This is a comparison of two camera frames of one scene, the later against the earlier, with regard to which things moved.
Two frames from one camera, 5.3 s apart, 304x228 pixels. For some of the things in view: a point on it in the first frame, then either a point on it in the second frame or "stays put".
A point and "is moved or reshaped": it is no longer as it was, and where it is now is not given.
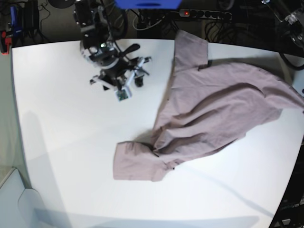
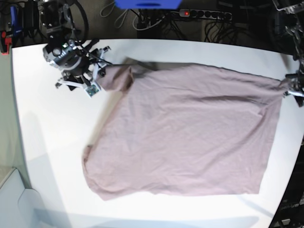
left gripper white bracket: [123, 91] to [92, 88]
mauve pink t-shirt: [206, 107] is moved or reshaped
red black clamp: [4, 42] stays put
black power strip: [205, 14] stays put
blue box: [150, 4] stays put
